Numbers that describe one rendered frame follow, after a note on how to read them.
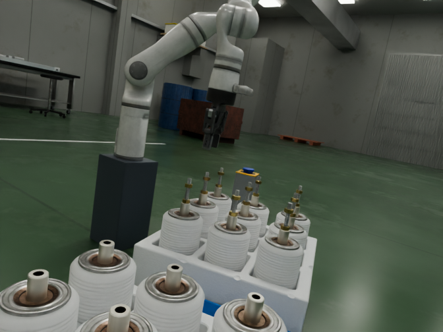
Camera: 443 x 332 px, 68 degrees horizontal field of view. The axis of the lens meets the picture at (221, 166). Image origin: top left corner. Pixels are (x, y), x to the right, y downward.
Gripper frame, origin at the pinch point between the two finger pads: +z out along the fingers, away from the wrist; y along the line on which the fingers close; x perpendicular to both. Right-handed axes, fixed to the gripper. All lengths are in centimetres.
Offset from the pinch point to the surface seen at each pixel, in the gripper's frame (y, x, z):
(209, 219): 4.7, 5.1, 18.7
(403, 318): -16, 65, 39
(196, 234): 15.3, 5.3, 19.0
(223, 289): 22.5, 15.1, 25.6
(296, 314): 23.7, 30.3, 24.7
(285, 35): -1172, -124, -278
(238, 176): -23.8, 5.5, 12.2
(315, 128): -1098, 62, 19
